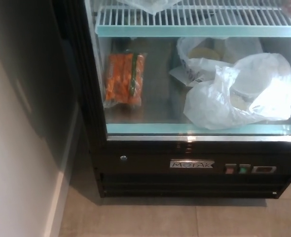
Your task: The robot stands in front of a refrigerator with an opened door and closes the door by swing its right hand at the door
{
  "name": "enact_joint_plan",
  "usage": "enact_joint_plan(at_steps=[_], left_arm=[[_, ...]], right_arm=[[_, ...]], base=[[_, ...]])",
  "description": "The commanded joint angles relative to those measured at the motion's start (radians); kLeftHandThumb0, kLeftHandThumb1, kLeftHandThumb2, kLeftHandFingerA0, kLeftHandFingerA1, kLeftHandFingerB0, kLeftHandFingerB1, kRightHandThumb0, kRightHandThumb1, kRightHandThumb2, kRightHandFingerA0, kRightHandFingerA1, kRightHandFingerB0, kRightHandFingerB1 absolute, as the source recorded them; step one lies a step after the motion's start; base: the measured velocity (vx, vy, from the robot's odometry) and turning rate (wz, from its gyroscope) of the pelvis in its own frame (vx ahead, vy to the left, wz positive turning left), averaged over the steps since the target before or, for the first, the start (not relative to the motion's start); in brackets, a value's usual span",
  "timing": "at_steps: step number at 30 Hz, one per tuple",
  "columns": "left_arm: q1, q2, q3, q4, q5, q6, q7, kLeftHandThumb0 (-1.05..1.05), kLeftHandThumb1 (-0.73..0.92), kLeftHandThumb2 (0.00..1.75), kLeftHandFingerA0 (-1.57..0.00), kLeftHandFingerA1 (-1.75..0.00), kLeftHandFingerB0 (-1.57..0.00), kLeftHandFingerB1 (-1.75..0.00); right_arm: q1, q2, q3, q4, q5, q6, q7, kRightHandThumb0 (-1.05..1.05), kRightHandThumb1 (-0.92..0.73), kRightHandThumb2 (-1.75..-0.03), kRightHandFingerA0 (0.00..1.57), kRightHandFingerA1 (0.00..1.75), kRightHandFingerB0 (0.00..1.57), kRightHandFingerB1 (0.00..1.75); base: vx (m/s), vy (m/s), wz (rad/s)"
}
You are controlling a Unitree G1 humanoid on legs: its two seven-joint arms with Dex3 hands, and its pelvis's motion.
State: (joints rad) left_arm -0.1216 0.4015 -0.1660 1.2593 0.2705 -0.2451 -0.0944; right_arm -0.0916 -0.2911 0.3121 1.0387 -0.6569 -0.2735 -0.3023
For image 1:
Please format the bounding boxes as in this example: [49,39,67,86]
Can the black glass-door display refrigerator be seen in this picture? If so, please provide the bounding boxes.
[51,0,291,199]

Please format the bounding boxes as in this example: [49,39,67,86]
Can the bagged orange carrots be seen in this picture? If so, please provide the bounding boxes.
[103,49,148,110]

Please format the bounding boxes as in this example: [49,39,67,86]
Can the silver Motak logo plate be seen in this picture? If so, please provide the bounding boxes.
[169,160,214,171]

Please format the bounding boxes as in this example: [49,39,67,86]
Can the white plastic bag blue print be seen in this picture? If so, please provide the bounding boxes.
[169,37,235,87]

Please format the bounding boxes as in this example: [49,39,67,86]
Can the black louvred vent grille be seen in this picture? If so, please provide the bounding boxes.
[99,172,291,198]

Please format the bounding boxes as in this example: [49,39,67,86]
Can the round tan lidded container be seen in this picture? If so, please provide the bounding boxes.
[187,46,220,60]

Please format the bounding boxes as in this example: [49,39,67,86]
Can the clear plastic bag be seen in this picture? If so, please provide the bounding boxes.
[124,0,179,16]

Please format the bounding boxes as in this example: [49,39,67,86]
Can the large white plastic bag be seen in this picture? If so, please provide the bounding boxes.
[183,52,291,131]

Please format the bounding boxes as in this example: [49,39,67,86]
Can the digital temperature display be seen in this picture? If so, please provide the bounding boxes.
[252,165,277,174]

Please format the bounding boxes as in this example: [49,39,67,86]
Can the red rocker switch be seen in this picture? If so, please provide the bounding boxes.
[223,163,238,174]

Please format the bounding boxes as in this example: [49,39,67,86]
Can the white wire refrigerator shelf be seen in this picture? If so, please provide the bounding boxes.
[95,4,291,38]

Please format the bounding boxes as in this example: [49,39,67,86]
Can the green rocker switch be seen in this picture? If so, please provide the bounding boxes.
[238,163,251,174]

